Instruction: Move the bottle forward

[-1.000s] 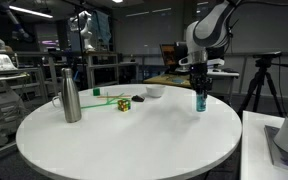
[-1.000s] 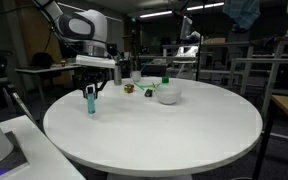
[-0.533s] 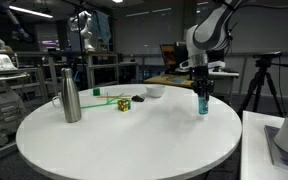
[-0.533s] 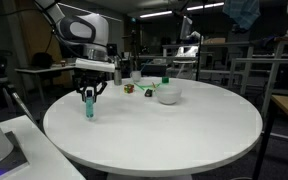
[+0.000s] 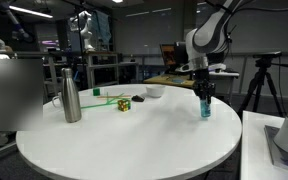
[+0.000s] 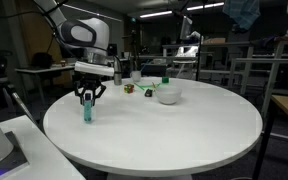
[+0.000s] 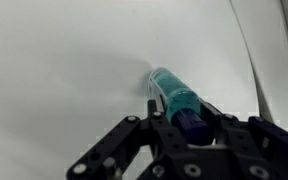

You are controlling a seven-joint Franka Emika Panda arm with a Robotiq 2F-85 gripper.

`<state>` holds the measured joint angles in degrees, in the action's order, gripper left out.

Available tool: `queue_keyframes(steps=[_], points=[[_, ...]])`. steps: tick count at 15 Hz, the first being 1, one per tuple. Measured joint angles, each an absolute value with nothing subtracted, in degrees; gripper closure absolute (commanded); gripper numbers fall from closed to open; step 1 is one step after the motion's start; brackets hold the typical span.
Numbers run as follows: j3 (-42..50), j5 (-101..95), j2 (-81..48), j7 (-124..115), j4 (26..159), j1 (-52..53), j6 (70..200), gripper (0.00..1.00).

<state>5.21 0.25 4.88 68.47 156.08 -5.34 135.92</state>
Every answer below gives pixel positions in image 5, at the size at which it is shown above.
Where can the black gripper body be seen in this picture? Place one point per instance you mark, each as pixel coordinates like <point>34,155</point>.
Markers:
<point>204,85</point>

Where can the small blue bottle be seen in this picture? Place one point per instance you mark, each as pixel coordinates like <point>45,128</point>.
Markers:
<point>205,109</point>

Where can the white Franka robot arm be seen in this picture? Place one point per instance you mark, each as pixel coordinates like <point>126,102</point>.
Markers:
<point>210,33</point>

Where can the stainless steel water bottle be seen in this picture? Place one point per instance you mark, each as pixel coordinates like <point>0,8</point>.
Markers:
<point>71,100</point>

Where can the white desk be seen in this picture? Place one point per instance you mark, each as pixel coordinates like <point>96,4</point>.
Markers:
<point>225,75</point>

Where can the blue paper sheet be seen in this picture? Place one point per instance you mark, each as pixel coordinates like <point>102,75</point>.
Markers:
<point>177,80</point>

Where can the white bowl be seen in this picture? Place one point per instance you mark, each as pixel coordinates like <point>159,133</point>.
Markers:
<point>155,90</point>

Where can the monitor with orange screen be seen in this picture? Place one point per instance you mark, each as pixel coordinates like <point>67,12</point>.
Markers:
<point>169,55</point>

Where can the small black object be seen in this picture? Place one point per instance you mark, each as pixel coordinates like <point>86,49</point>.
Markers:
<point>138,98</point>

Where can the white robot platform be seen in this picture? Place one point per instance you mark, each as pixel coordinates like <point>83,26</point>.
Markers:
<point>255,150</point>

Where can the Rubik's cube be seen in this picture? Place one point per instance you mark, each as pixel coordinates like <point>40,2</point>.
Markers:
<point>124,105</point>

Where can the short green stick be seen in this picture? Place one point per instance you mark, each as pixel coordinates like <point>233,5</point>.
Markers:
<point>114,98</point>

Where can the orange stick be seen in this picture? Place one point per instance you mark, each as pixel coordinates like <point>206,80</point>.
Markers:
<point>114,96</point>

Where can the long green stick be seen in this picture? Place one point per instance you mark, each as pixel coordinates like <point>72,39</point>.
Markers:
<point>97,106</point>

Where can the small green cube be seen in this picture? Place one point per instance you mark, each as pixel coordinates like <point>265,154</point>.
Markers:
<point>96,92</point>

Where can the hanging blue cloth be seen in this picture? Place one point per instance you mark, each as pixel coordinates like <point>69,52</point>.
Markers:
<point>103,25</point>

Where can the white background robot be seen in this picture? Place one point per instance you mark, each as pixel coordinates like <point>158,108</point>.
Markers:
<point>85,30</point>

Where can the long ceiling light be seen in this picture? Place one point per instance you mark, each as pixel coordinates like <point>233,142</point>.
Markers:
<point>20,10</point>

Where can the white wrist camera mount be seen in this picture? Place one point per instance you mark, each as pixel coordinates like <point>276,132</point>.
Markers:
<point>185,68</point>

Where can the black camera tripod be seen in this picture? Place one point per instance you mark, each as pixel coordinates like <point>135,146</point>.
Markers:
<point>262,86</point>

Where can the black camera on tripod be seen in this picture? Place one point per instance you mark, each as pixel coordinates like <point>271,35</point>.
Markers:
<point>267,54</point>

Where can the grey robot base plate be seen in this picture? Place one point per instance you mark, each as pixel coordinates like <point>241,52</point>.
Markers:
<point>280,150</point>

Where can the grey metal frame table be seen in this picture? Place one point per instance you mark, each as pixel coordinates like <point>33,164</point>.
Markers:
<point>100,66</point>

